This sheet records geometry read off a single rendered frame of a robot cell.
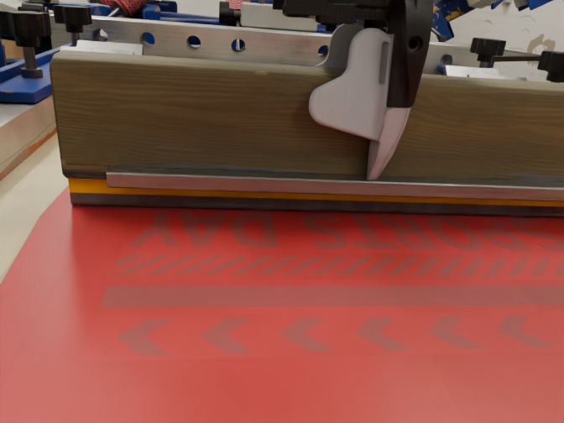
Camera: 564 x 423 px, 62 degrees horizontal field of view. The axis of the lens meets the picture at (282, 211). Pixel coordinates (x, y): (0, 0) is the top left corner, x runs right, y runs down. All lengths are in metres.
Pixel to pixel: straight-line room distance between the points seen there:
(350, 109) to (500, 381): 0.16
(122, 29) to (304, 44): 0.27
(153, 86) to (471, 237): 0.23
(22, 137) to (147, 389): 0.29
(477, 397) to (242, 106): 0.20
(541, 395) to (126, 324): 0.18
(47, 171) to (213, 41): 0.42
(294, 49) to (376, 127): 0.50
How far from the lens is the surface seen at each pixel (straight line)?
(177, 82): 0.30
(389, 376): 0.21
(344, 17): 0.28
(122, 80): 0.30
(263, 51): 0.77
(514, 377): 0.24
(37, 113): 0.47
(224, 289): 0.25
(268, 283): 0.26
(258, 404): 0.19
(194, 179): 0.30
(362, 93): 0.29
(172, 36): 0.77
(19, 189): 0.39
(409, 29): 0.27
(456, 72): 0.65
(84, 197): 0.34
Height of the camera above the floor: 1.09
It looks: 25 degrees down
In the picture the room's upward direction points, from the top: 5 degrees clockwise
